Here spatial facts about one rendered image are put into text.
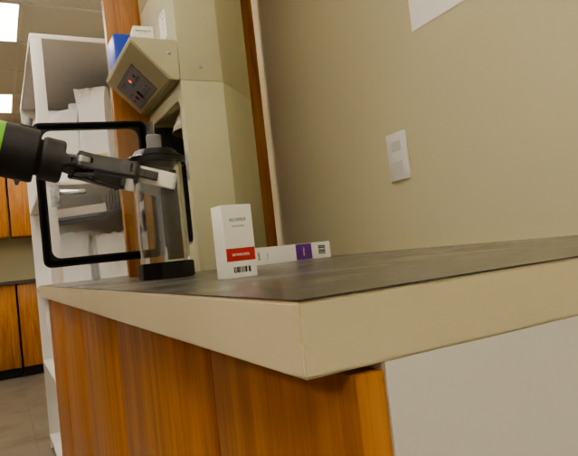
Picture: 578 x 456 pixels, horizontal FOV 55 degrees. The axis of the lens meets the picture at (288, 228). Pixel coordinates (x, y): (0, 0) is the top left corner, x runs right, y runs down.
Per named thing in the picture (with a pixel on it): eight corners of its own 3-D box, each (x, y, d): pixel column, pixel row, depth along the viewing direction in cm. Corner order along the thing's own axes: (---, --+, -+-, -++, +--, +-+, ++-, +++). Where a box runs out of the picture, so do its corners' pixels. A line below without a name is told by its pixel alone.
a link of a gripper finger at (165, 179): (137, 166, 98) (138, 165, 98) (176, 174, 101) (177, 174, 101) (135, 182, 98) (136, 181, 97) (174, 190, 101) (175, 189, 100)
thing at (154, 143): (174, 173, 110) (170, 140, 111) (187, 165, 102) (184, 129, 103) (127, 175, 106) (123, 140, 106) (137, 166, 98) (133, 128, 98)
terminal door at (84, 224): (158, 257, 160) (145, 120, 162) (43, 269, 149) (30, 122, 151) (158, 257, 161) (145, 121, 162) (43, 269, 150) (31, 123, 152)
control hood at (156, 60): (148, 115, 164) (146, 81, 164) (181, 79, 135) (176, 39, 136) (108, 114, 158) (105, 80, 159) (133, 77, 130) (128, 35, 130)
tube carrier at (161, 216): (186, 269, 111) (175, 163, 112) (203, 267, 101) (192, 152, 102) (131, 275, 106) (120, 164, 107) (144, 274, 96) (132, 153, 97)
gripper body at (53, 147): (44, 130, 92) (102, 144, 96) (41, 141, 99) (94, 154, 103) (35, 174, 90) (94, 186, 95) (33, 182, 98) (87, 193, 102)
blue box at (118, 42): (145, 80, 162) (141, 49, 162) (153, 68, 153) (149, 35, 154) (109, 78, 157) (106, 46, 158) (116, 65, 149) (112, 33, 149)
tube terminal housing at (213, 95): (243, 264, 173) (218, 23, 177) (291, 261, 145) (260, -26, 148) (165, 273, 162) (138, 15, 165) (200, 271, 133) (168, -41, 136)
